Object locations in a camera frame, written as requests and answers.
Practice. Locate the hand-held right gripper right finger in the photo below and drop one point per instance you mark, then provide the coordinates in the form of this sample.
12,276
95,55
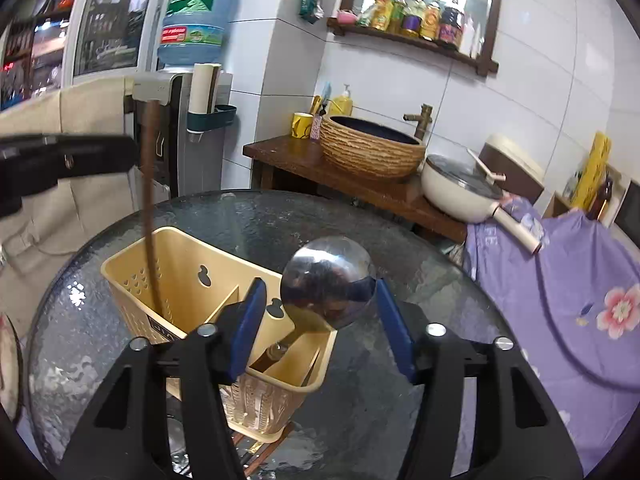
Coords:
395,332

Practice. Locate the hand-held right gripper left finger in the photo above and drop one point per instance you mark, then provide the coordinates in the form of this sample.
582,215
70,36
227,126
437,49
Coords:
250,322

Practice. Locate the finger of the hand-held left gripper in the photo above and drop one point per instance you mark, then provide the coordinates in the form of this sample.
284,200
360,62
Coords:
75,157

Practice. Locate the beige plastic utensil basket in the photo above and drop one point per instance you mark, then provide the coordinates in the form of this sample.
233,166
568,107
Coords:
185,270

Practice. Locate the stainless steel spoon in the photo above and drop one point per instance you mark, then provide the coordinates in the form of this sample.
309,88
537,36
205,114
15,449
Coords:
325,280

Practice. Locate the brown wooden chopstick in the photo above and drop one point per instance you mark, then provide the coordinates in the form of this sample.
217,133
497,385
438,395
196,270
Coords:
146,210

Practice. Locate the beige cloth cover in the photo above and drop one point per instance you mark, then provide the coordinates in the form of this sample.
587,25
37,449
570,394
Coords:
50,240

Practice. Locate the grey water dispenser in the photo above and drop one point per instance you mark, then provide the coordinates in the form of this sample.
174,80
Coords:
192,160

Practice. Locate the green plastic holder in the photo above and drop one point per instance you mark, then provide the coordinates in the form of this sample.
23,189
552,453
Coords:
215,116

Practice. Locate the white framed window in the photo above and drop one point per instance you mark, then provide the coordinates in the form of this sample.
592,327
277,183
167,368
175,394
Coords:
115,15

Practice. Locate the white pan with glass lid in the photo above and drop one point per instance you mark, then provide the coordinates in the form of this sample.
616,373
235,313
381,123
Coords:
455,195

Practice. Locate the purple floral cloth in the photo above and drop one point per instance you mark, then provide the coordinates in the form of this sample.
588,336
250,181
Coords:
550,320

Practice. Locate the wooden counter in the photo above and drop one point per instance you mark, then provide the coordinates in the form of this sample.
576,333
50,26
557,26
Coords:
290,152

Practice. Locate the woven sink basin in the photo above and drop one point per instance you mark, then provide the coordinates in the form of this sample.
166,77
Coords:
370,152

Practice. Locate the blue water jug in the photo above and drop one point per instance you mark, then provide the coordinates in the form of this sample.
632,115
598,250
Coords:
197,15

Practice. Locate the white spatula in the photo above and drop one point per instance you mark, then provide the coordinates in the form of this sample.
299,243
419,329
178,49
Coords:
487,167

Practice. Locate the yellow cup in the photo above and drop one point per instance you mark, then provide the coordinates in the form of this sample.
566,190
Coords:
301,126

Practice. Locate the pink patterned cup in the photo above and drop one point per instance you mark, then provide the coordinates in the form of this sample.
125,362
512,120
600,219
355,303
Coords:
316,129

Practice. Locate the brown and white rice cooker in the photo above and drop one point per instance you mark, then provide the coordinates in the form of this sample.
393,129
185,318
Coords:
520,170

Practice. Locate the wooden box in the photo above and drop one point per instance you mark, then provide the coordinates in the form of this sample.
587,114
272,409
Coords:
557,205

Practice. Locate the yellow soap bottle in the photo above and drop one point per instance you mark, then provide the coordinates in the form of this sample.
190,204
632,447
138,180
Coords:
341,104

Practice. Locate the brown glass bottle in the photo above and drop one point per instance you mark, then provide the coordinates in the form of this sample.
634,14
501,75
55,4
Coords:
601,200

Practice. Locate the yellow roll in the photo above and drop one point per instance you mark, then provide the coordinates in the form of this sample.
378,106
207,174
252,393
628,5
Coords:
595,170

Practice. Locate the white microwave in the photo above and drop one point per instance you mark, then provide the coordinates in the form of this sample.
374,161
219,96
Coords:
626,212

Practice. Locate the pink bowl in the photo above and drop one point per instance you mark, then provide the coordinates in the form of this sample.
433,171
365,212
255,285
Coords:
346,17

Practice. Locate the row of condiment bottles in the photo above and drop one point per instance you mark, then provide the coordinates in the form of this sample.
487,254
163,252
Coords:
430,20

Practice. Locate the wooden framed mirror shelf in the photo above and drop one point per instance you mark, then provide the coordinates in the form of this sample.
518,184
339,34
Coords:
492,20

